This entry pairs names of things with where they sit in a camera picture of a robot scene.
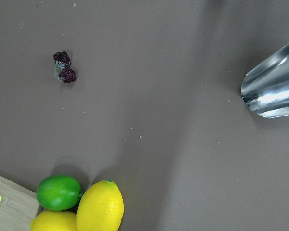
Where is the silver metal scoop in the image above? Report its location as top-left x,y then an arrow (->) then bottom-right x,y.
241,43 -> 289,118

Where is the yellow lemon outer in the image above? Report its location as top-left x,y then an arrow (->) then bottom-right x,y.
76,179 -> 124,231

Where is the yellow lemon near board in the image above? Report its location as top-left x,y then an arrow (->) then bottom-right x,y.
30,211 -> 77,231

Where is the green lime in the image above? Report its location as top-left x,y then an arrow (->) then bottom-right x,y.
36,175 -> 84,211

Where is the bamboo cutting board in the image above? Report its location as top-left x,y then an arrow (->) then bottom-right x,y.
0,176 -> 41,231

